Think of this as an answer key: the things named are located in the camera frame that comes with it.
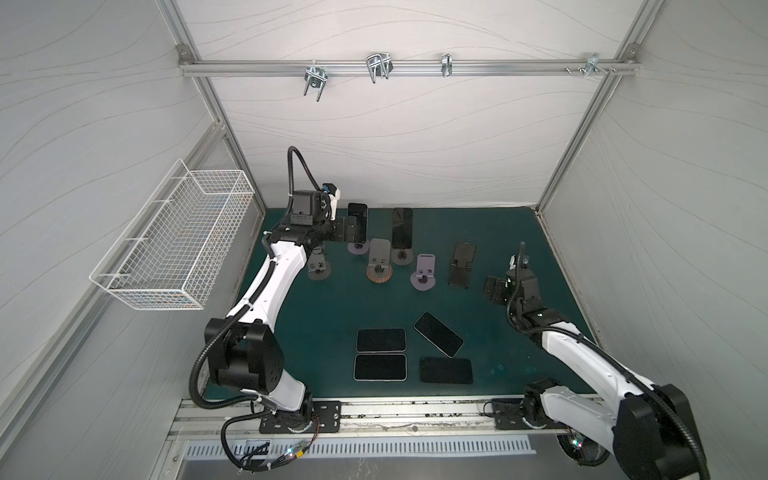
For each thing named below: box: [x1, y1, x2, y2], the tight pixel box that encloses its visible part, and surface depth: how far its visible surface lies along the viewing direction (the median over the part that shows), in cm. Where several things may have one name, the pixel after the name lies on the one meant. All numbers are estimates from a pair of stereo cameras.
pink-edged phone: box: [356, 327, 407, 353], surface depth 88 cm
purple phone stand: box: [410, 254, 436, 292], surface depth 96 cm
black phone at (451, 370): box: [421, 356, 473, 384], surface depth 84 cm
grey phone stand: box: [308, 246, 331, 281], surface depth 100 cm
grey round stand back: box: [390, 248, 414, 266], surface depth 109 cm
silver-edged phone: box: [414, 311, 464, 358], surface depth 90 cm
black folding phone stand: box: [448, 242, 477, 289], surface depth 100 cm
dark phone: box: [392, 208, 413, 249], surface depth 100 cm
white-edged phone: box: [353, 353, 408, 382], surface depth 84 cm
